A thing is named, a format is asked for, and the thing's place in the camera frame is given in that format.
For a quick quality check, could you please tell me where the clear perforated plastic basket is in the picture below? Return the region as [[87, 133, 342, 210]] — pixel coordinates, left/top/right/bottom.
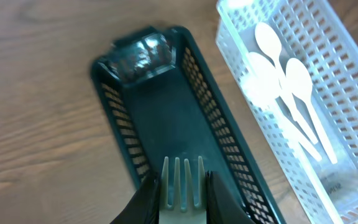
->
[[216, 0, 358, 223]]

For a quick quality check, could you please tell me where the white plastic fork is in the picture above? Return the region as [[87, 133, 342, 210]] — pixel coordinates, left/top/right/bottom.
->
[[158, 156, 207, 224]]

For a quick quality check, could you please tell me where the black plastic basket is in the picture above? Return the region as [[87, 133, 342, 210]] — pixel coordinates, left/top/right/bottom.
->
[[90, 26, 284, 223]]

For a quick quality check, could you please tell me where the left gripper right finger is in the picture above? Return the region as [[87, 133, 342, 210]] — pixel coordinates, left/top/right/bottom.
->
[[206, 171, 255, 224]]

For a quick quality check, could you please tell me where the white plastic spoon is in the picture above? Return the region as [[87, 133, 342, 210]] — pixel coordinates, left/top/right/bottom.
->
[[285, 58, 338, 164], [248, 52, 322, 162], [255, 22, 318, 144], [239, 77, 343, 223]]

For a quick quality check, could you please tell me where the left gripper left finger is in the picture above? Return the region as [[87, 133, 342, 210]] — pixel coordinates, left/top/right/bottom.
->
[[110, 171, 161, 224]]

